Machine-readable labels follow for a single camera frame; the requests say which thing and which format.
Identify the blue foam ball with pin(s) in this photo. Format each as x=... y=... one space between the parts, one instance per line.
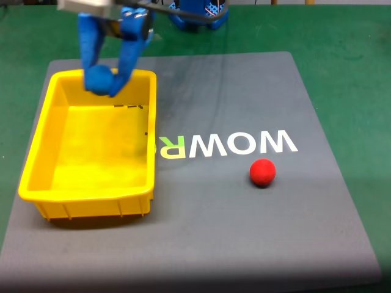
x=99 y=81

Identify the red foam ball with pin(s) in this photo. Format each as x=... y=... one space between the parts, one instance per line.
x=262 y=172

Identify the yellow plastic bin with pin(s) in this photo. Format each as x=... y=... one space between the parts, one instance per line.
x=91 y=146

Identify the grey mat with WOWR print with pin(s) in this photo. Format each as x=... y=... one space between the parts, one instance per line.
x=214 y=219

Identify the silver camera box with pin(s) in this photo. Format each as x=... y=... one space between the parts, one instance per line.
x=85 y=6

